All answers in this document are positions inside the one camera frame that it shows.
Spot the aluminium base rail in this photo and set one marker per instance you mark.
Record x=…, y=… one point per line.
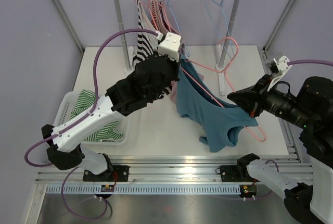
x=198, y=171

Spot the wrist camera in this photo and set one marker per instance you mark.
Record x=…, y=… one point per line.
x=279, y=69
x=169, y=44

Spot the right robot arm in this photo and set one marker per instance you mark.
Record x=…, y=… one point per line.
x=310, y=110

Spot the white slotted cable duct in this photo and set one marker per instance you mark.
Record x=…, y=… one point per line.
x=146, y=189

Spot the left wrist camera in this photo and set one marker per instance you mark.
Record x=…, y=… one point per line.
x=169, y=44

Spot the light blue wire hanger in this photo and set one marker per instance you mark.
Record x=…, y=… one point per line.
x=217, y=16

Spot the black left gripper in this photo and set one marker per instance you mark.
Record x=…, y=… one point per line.
x=175, y=65

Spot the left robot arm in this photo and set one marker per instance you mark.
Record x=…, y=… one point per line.
x=65, y=152

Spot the green striped tank top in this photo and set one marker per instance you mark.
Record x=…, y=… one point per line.
x=107, y=133

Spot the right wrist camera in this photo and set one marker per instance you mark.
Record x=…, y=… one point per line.
x=279, y=69

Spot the white plastic basket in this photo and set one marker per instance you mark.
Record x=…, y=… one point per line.
x=67, y=105

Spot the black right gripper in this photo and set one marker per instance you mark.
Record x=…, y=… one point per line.
x=252, y=99

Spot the blue tank top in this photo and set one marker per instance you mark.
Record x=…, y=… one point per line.
x=222, y=122

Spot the white silver clothes rack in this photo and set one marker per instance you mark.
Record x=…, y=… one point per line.
x=221, y=49

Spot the mauve pink tank top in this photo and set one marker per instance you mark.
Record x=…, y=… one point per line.
x=173, y=91

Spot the black white striped tank top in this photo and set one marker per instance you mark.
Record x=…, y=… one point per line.
x=146, y=43

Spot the red striped tank top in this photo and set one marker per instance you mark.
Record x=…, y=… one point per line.
x=159, y=17

